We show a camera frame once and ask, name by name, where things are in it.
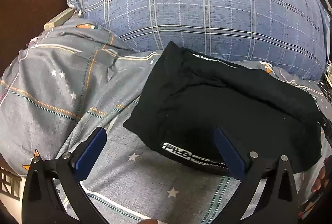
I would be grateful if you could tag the grey star-print bedsheet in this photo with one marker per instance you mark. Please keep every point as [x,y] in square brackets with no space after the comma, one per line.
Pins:
[145,177]

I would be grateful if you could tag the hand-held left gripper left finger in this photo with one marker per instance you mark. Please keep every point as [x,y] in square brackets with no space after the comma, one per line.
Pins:
[89,154]

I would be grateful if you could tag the wooden lattice frame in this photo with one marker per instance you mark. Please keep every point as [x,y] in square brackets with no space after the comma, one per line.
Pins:
[9,182]

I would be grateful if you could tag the person's right hand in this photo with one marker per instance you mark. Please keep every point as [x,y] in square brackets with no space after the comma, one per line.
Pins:
[319,177]

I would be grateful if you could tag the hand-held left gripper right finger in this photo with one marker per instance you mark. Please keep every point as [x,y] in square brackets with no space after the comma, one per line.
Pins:
[229,154]

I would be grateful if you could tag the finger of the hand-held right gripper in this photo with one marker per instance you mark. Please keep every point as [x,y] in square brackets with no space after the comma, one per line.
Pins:
[324,124]

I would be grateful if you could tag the small wooden box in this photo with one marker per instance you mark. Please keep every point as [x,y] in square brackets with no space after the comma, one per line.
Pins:
[57,19]

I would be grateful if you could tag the blue plaid pillow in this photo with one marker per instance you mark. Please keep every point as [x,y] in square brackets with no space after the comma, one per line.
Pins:
[207,6]

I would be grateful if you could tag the black pants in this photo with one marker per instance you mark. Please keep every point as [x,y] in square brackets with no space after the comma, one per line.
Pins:
[220,99]

